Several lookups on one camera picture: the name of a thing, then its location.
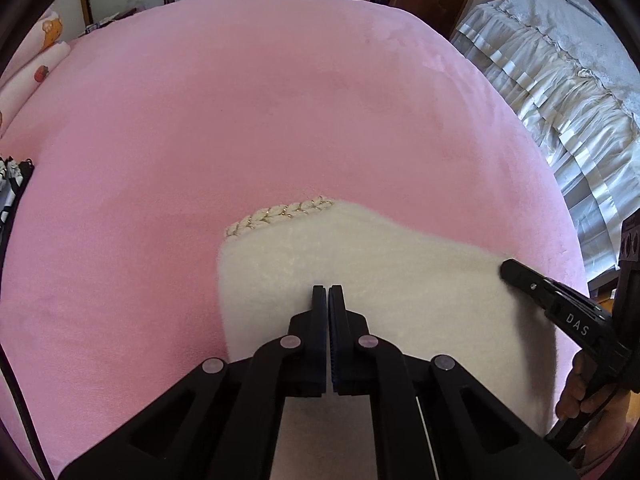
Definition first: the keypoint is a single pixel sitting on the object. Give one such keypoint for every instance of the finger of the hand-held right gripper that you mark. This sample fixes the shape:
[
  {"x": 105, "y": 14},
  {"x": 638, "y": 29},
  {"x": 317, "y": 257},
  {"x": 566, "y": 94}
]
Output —
[{"x": 522, "y": 280}]

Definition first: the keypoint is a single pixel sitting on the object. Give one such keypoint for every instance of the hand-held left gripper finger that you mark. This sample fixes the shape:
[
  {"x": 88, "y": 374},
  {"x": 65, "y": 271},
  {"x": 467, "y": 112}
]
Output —
[
  {"x": 334, "y": 330},
  {"x": 321, "y": 320}
]

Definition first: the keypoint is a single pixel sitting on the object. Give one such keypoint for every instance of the white fluffy braid-trimmed coat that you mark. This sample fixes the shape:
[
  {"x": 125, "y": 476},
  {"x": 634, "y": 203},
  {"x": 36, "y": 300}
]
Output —
[{"x": 400, "y": 270}]

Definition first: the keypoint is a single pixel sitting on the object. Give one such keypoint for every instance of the person's right forearm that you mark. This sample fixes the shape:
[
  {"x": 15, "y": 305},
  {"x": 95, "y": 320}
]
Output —
[{"x": 600, "y": 452}]

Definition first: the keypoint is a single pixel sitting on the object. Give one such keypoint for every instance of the person's right hand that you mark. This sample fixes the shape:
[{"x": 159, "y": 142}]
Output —
[{"x": 575, "y": 390}]

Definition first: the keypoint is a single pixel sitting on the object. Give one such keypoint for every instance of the pink fleece blanket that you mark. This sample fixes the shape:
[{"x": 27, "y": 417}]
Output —
[{"x": 250, "y": 110}]

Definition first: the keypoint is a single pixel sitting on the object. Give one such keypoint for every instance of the black and white printed cloth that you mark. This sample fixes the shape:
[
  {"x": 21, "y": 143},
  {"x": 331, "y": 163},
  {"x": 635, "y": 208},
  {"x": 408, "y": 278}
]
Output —
[{"x": 10, "y": 180}]

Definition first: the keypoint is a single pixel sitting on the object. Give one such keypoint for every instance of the cartoon print pillow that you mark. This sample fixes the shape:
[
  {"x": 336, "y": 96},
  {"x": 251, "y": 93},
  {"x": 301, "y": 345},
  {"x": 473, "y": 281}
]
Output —
[{"x": 30, "y": 70}]

